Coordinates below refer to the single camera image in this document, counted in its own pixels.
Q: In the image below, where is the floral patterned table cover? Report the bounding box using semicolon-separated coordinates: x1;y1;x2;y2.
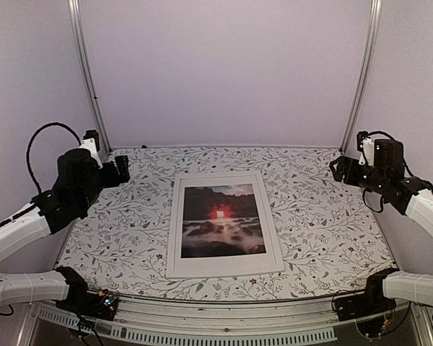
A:
59;148;395;301

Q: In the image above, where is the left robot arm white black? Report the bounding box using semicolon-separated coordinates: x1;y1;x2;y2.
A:
0;130;130;321

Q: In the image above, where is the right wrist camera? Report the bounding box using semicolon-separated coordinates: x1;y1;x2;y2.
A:
357;131;375;167

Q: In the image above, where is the white mat board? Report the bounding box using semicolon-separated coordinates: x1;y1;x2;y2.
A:
171;177;279;272

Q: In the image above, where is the aluminium corner post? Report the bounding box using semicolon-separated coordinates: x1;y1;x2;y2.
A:
67;0;112;153
339;0;382;154

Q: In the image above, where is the white picture frame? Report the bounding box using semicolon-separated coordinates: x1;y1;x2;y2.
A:
165;172;286;279

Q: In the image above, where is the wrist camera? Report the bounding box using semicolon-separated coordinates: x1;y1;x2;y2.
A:
79;130;102;169
357;131;375;167

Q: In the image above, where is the right aluminium corner post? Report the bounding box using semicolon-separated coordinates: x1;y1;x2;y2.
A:
339;0;382;154

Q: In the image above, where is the dark red blue photo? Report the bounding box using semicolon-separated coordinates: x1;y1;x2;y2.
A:
181;184;266;258

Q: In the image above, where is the left aluminium corner post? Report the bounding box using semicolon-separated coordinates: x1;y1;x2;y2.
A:
67;0;112;153

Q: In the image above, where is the aluminium front rail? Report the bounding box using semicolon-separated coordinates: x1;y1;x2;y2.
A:
28;280;433;346

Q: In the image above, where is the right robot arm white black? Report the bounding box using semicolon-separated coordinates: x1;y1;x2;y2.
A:
329;131;433;321

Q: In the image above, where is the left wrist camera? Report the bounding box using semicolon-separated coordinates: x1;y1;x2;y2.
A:
79;130;102;169

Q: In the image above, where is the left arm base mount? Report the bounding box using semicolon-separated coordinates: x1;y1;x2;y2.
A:
56;267;119;321

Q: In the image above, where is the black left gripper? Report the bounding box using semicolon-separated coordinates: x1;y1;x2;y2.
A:
79;154;129;211

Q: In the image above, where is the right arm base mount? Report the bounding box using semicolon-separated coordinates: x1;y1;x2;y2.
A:
331;268;411;340

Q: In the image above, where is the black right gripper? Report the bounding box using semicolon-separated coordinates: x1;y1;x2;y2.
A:
330;156;388;195

